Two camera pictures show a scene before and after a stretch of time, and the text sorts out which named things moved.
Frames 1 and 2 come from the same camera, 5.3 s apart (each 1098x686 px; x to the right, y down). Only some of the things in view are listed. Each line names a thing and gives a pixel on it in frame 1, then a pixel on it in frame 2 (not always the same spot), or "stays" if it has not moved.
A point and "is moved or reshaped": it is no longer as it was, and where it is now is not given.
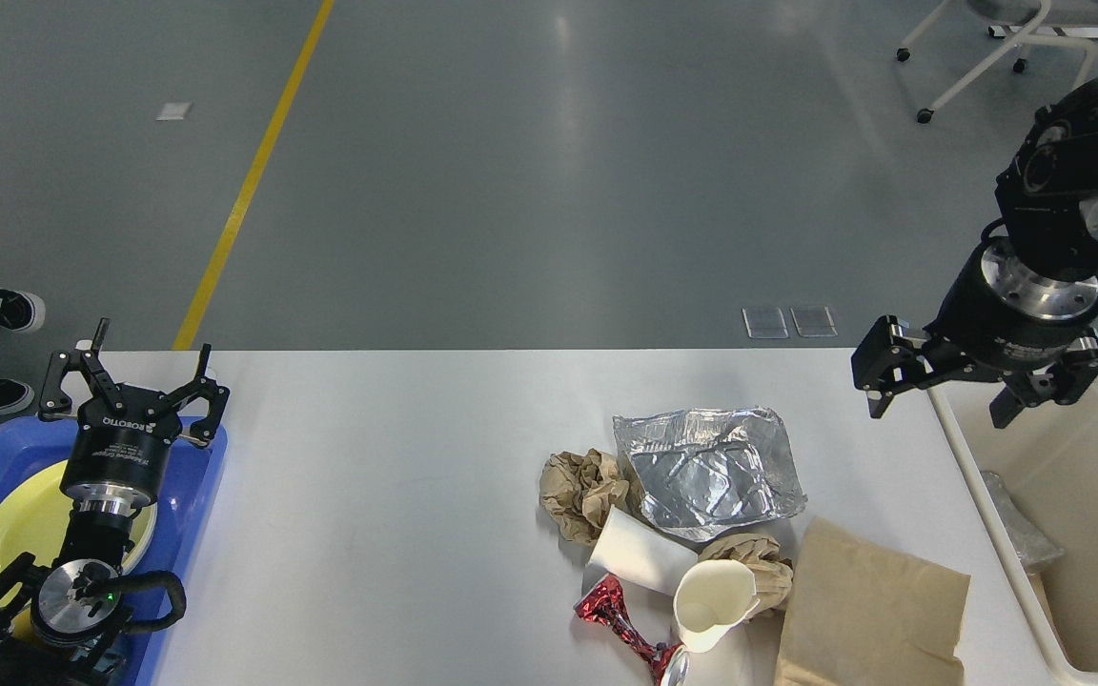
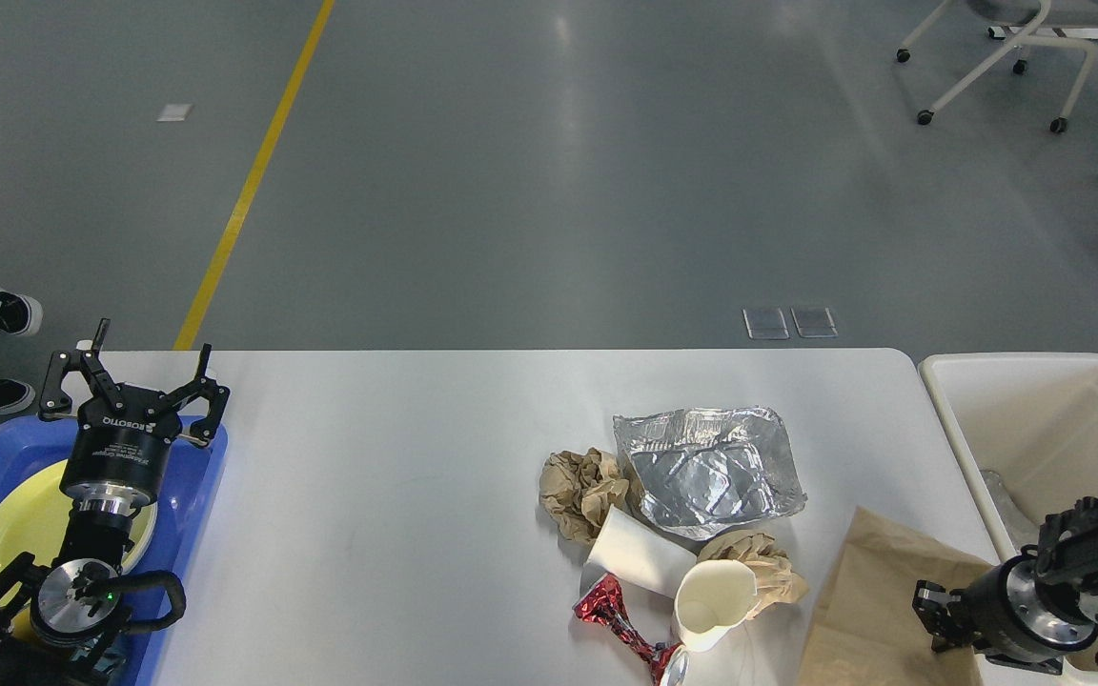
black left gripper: [118, 456] stays
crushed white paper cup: [711, 596] stays
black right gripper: [1002, 315] to [1005, 612]
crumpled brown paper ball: [577, 491] stays
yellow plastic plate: [31, 520] stays
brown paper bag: [859, 614] is moved or reshaped
